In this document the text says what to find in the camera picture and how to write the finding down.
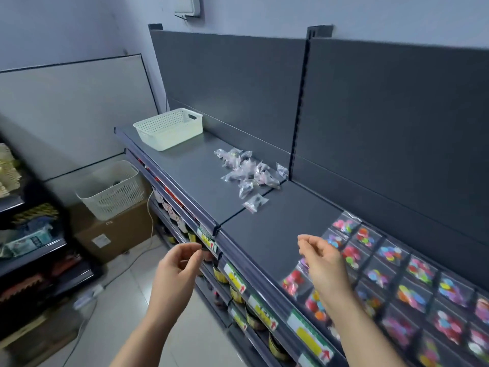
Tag brown cardboard box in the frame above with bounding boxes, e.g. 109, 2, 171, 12
69, 200, 155, 264

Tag red packaged goods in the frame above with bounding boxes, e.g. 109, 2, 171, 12
0, 253, 83, 303

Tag row of shelf price labels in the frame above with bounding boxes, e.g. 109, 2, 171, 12
196, 225, 335, 367

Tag pile of clear small packets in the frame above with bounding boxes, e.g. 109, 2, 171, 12
213, 148, 289, 215

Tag dark grey store shelf unit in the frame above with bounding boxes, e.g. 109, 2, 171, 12
114, 23, 489, 367

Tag small white perforated basket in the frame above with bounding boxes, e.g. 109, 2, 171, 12
133, 108, 203, 152

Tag cream woven goods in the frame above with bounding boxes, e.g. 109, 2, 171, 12
0, 143, 23, 198

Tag teal printed packet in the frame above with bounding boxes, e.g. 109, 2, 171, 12
0, 225, 54, 259

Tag white wall device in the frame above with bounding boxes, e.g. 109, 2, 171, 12
174, 0, 201, 18

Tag tall white slotted basket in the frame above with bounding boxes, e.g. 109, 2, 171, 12
76, 160, 147, 221

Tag white power strip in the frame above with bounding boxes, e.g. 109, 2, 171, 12
73, 284, 105, 311

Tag person's left forearm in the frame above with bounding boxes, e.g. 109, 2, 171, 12
110, 306, 185, 367

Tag row of small bottles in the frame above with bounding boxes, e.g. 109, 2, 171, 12
152, 187, 188, 234

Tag person's right hand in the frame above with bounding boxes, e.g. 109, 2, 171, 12
297, 234, 358, 307

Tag person's left hand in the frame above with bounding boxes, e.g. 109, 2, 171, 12
147, 242, 204, 322

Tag white cable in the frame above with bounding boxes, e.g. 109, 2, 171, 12
61, 191, 155, 367

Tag grey black-framed wall board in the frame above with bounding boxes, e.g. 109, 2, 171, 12
0, 54, 159, 180

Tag black side shelf rack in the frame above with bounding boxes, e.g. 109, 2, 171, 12
0, 137, 104, 340

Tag person's right forearm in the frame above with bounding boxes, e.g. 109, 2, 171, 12
324, 292, 408, 367

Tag yellow black striped goods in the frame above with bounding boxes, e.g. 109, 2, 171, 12
11, 203, 60, 226

